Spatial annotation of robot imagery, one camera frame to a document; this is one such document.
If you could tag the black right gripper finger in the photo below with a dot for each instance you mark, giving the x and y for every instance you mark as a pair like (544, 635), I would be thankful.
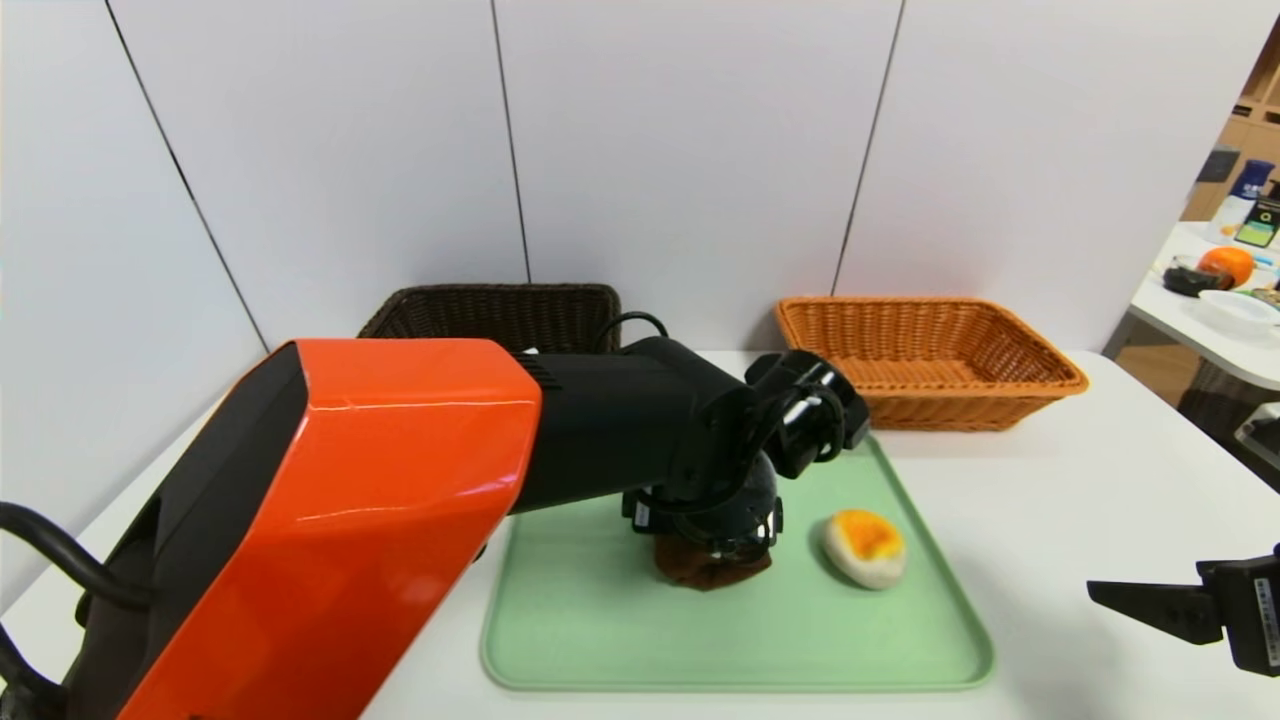
(1170, 610)

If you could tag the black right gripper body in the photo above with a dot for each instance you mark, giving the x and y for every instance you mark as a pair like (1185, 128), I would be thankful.
(1258, 613)

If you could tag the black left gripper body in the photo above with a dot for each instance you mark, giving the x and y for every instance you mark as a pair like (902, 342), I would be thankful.
(641, 514)

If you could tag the brown towel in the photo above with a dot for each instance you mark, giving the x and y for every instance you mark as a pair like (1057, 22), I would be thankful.
(710, 575)

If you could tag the white orange felt bun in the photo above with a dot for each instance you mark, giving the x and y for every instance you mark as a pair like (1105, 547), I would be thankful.
(865, 560)

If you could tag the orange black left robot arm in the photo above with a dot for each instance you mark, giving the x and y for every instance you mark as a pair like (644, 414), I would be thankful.
(400, 480)

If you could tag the dark brown wicker basket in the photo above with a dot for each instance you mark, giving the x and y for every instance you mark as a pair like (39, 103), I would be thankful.
(480, 318)

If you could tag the orange wicker basket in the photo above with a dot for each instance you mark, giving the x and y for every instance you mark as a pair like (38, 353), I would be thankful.
(900, 407)

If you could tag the light green plastic tray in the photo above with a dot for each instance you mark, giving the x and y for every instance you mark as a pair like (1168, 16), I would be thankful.
(740, 640)

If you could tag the white side table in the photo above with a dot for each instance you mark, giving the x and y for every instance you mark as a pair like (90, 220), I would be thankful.
(1180, 322)

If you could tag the white plastic bowl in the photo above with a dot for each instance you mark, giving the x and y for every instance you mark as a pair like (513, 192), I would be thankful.
(1235, 312)

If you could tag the black dish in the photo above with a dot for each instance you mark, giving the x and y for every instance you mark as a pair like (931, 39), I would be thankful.
(1185, 282)

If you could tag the orange round fruit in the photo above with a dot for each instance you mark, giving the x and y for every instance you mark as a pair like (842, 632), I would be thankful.
(1225, 268)

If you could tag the black green box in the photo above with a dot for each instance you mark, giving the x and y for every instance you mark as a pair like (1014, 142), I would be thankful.
(1260, 225)

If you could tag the white bottle blue cap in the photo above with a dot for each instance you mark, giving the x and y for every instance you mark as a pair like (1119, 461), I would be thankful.
(1245, 195)

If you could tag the wooden shelf unit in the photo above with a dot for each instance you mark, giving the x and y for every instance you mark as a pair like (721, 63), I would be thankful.
(1255, 130)

